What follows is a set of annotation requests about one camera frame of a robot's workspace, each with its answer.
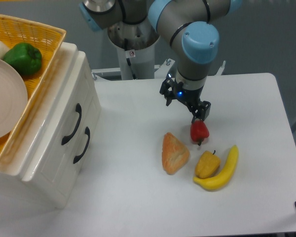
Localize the green bell pepper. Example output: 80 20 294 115
3 42 42 76

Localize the beige round plate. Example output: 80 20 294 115
0 60 28 138

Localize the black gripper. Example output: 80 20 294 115
159 77 211 123

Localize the red bell pepper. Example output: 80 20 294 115
190 120 210 146

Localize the black pedestal cable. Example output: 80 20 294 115
124 39 138 80

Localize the yellow banana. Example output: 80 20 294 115
193 145 239 191

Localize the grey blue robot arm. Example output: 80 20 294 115
79 0 242 120

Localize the white drawer cabinet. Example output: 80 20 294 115
0 42 101 208

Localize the yellow wicker basket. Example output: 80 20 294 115
0 14 66 161

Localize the black lower drawer handle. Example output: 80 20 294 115
73 126 91 164

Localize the black drawer handle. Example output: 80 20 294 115
73 126 91 164
61 103 82 145

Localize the yellow bell pepper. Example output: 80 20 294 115
195 150 221 179

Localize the black top drawer handle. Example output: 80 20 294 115
61 103 82 145

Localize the orange bread piece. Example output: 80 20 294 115
162 132 190 175

